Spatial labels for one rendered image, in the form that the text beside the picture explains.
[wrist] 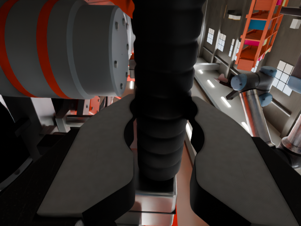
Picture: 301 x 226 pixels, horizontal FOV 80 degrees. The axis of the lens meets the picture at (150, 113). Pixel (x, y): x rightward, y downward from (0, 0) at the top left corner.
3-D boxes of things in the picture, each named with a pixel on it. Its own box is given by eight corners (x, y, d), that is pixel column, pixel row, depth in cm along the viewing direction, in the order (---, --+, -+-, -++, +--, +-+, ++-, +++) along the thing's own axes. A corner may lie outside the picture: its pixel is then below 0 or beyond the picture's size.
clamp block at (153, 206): (59, 189, 14) (74, 224, 17) (178, 196, 14) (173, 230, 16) (83, 144, 18) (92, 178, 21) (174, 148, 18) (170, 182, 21)
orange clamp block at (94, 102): (64, 110, 54) (76, 116, 63) (90, 111, 54) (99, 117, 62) (67, 88, 55) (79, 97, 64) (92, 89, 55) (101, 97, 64)
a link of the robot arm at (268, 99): (277, 92, 90) (270, 106, 95) (259, 83, 99) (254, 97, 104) (264, 94, 88) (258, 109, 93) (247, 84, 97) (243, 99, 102)
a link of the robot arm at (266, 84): (264, 71, 83) (255, 93, 89) (282, 69, 86) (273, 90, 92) (251, 66, 89) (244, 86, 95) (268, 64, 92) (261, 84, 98)
